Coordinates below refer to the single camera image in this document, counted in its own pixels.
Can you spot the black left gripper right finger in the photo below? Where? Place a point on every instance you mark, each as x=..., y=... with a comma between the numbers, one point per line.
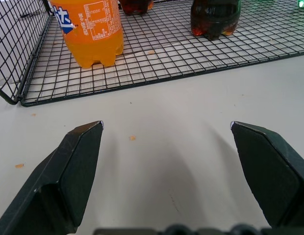
x=269, y=171

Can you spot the green soda bottle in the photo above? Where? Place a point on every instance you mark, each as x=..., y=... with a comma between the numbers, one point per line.
x=303, y=3

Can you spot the orange soda bottle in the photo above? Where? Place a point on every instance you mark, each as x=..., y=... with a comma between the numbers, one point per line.
x=93, y=31

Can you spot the dark cola bottle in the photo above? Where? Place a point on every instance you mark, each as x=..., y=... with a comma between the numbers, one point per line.
x=135, y=6
x=214, y=18

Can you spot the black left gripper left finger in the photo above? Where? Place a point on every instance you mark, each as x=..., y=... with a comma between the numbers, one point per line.
x=68, y=176

